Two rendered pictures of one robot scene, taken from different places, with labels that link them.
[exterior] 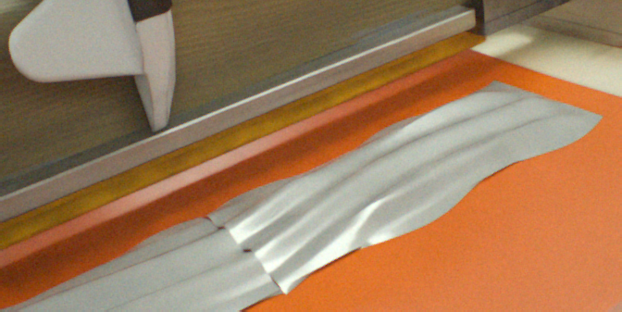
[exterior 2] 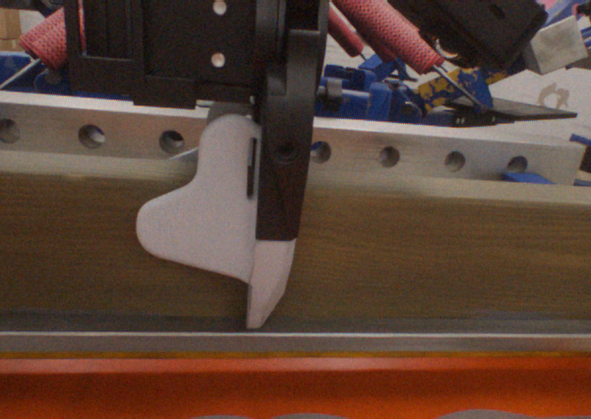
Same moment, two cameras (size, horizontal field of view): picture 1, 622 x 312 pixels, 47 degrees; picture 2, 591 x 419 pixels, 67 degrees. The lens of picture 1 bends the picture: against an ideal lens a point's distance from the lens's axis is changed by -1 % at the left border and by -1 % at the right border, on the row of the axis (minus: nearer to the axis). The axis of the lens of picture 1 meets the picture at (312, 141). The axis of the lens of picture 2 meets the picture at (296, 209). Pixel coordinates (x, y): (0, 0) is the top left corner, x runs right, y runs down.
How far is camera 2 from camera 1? 12 cm
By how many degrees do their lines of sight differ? 19
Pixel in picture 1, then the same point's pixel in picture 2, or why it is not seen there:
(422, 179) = not seen: outside the picture
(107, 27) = (233, 230)
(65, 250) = (137, 386)
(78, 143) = (180, 308)
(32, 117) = (148, 273)
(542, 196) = not seen: outside the picture
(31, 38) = (157, 215)
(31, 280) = (91, 404)
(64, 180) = (147, 339)
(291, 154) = (368, 389)
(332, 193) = not seen: outside the picture
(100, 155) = (190, 329)
